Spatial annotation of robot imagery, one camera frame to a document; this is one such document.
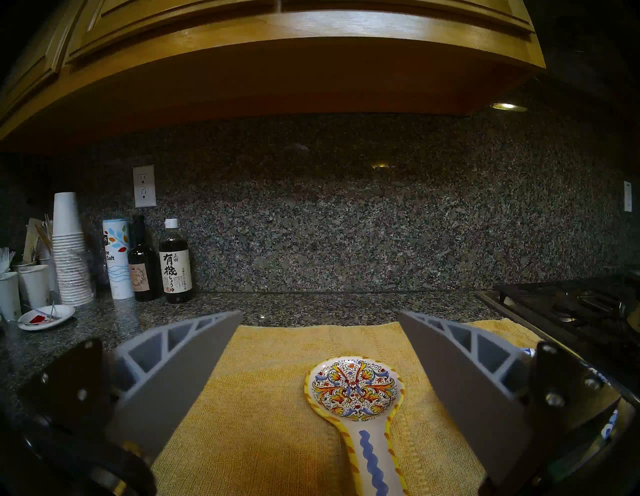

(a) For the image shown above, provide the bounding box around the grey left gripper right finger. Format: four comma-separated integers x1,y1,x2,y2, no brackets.
399,311,621,488

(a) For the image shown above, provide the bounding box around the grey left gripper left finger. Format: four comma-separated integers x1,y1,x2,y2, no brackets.
22,311,243,458

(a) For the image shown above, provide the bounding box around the blue white paper bowl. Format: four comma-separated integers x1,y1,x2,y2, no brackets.
520,346,623,443

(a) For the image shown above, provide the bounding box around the colourful ceramic spoon rest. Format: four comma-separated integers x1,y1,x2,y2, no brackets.
303,356,407,496

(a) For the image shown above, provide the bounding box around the yellow terry towel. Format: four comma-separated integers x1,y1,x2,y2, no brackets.
150,320,543,496

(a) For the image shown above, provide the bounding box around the dark bottle brown label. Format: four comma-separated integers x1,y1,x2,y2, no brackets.
127,215,160,302

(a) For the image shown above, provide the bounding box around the soy sauce bottle white cap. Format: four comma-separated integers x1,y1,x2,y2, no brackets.
159,218,194,304

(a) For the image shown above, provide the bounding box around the black gas stovetop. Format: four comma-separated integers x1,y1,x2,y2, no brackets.
475,272,640,406

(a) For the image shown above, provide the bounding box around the small white saucer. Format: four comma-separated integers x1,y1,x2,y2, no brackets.
17,304,76,332

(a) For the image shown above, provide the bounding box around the white salt canister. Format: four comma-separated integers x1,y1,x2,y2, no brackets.
102,218,135,301

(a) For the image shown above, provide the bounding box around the white paper cup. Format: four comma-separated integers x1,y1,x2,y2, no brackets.
17,264,51,310
0,271,22,322

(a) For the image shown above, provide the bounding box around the stack of white paper cups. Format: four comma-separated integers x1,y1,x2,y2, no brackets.
51,192,96,307

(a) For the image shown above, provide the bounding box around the stainless steel saucepan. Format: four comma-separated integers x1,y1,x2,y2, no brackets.
619,299,640,335

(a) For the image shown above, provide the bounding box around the wooden chopsticks bundle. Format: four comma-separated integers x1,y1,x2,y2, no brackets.
22,215,53,266

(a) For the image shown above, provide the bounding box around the light wooden wall cabinet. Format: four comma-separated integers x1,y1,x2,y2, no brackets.
0,0,547,151

